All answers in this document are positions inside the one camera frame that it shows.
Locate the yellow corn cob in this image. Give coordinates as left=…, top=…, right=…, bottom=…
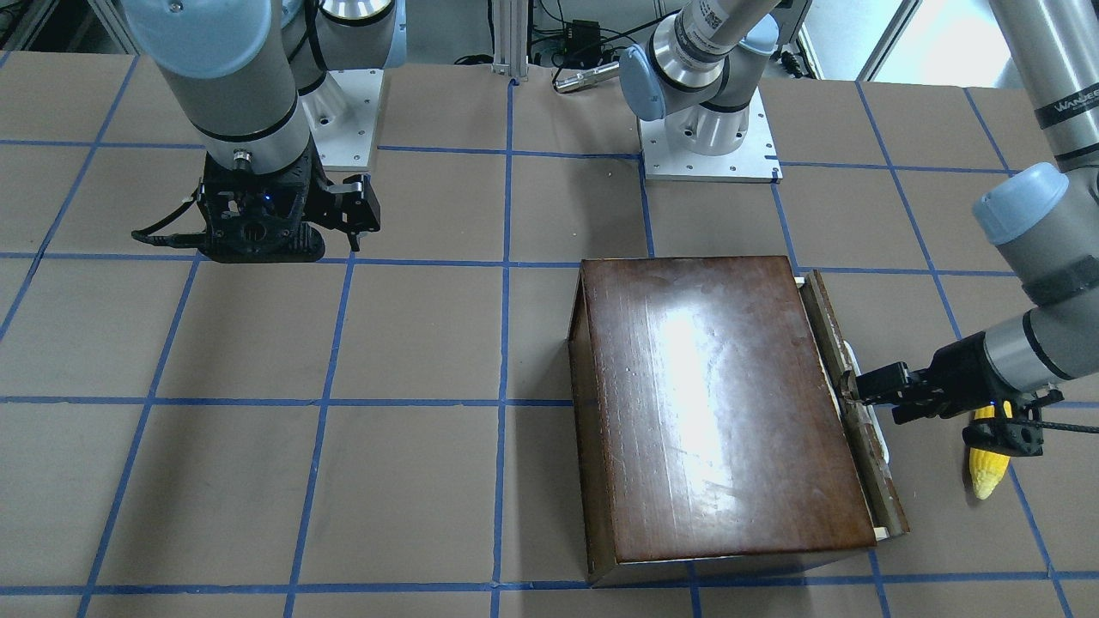
left=967, top=446, right=1011, bottom=500

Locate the black power adapter box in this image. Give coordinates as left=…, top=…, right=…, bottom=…
left=562, top=20, right=602, bottom=55

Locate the black gripper, working arm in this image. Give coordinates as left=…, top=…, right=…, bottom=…
left=854, top=334, right=1064, bottom=457

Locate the silver cylinder tool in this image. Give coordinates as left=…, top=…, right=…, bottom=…
left=552, top=62, right=619, bottom=93

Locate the black gripper, screen arm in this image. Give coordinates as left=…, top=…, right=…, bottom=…
left=197, top=143, right=381, bottom=264

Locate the dark brown wooden cabinet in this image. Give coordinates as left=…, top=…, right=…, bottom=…
left=567, top=257, right=877, bottom=587

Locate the light wood drawer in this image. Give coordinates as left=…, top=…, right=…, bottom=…
left=798, top=271, right=911, bottom=541

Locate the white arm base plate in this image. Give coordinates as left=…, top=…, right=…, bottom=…
left=637, top=89, right=784, bottom=183
left=299, top=68, right=386, bottom=173

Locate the aluminium frame post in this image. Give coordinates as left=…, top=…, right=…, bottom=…
left=488, top=0, right=531, bottom=85

